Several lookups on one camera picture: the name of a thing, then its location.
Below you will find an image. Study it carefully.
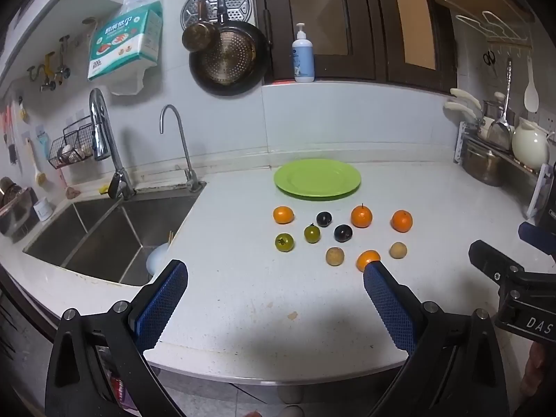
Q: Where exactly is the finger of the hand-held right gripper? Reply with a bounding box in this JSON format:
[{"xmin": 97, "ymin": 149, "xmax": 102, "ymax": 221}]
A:
[
  {"xmin": 518, "ymin": 221, "xmax": 556, "ymax": 265},
  {"xmin": 469, "ymin": 240, "xmax": 528, "ymax": 289}
]

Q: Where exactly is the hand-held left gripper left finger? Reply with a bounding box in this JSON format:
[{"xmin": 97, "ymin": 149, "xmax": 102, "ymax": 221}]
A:
[{"xmin": 44, "ymin": 259, "xmax": 189, "ymax": 417}]

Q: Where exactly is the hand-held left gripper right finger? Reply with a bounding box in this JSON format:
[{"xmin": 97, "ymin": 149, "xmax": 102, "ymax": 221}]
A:
[{"xmin": 362, "ymin": 261, "xmax": 511, "ymax": 417}]

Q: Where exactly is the orange with stem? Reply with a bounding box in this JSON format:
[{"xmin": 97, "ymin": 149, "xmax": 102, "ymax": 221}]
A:
[{"xmin": 351, "ymin": 203, "xmax": 374, "ymax": 228}]

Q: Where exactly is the green plate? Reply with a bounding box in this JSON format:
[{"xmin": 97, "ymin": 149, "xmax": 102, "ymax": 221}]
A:
[{"xmin": 273, "ymin": 159, "xmax": 362, "ymax": 201}]

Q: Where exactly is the person's right hand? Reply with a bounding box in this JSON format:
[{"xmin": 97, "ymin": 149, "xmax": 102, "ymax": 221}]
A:
[{"xmin": 520, "ymin": 342, "xmax": 556, "ymax": 402}]

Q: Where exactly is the white bowl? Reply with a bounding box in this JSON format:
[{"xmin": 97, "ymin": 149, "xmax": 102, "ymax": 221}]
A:
[{"xmin": 146, "ymin": 243, "xmax": 173, "ymax": 275}]

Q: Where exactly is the metal dish rack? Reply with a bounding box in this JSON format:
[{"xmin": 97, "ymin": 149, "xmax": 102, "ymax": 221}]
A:
[{"xmin": 453, "ymin": 121, "xmax": 556, "ymax": 220}]

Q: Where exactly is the stainless steel sink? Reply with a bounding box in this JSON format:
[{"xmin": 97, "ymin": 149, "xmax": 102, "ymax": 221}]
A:
[{"xmin": 23, "ymin": 192, "xmax": 201, "ymax": 287}]

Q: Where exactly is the stainless steel pot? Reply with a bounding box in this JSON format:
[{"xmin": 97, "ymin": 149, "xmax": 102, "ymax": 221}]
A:
[{"xmin": 461, "ymin": 141, "xmax": 505, "ymax": 187}]

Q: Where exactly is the white ceramic jug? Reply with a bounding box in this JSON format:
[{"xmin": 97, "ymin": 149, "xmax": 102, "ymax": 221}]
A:
[{"xmin": 511, "ymin": 117, "xmax": 550, "ymax": 171}]

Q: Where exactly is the metal skimmer ladle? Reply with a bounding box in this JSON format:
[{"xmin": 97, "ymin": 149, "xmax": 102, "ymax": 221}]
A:
[{"xmin": 490, "ymin": 58, "xmax": 516, "ymax": 152}]

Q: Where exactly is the white rice paddle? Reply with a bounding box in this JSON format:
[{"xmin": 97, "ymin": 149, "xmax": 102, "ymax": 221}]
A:
[{"xmin": 524, "ymin": 55, "xmax": 540, "ymax": 112}]

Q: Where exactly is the white cup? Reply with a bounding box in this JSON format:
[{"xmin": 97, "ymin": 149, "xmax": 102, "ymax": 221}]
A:
[{"xmin": 33, "ymin": 197, "xmax": 54, "ymax": 222}]

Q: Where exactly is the slim gooseneck faucet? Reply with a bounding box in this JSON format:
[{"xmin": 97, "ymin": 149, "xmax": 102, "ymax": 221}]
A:
[{"xmin": 159, "ymin": 104, "xmax": 206, "ymax": 193}]

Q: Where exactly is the chrome pull-down faucet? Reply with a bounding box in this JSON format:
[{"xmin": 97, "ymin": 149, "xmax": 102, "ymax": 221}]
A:
[{"xmin": 89, "ymin": 88, "xmax": 136, "ymax": 201}]

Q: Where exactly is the black frying pan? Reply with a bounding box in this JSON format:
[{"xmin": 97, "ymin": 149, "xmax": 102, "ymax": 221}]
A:
[{"xmin": 188, "ymin": 0, "xmax": 271, "ymax": 97}]

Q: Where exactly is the white pump bottle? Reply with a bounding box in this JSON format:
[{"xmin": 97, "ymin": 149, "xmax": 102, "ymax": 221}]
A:
[{"xmin": 291, "ymin": 23, "xmax": 316, "ymax": 83}]

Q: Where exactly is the paper towel pack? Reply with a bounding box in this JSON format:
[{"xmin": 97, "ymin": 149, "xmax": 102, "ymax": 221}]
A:
[{"xmin": 87, "ymin": 1, "xmax": 164, "ymax": 96}]

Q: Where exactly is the small copper pot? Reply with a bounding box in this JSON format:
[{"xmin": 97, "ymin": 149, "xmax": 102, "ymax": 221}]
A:
[{"xmin": 181, "ymin": 0, "xmax": 219, "ymax": 53}]

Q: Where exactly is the round metal steamer rack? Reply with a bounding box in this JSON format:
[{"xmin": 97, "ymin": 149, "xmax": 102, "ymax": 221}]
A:
[{"xmin": 181, "ymin": 0, "xmax": 253, "ymax": 31}]

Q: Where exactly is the white knife handle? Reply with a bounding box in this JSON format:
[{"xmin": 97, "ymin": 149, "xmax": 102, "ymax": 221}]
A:
[
  {"xmin": 449, "ymin": 88, "xmax": 484, "ymax": 110},
  {"xmin": 443, "ymin": 101, "xmax": 479, "ymax": 125}
]

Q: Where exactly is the black wire basket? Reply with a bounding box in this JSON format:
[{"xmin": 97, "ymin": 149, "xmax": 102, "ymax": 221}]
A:
[{"xmin": 48, "ymin": 115, "xmax": 99, "ymax": 170}]

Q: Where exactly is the yellow wall tap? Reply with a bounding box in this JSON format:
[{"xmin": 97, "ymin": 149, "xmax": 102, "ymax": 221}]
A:
[{"xmin": 27, "ymin": 35, "xmax": 73, "ymax": 93}]

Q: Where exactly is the dark wooden window frame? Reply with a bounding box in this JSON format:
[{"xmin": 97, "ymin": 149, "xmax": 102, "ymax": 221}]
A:
[{"xmin": 249, "ymin": 0, "xmax": 458, "ymax": 94}]

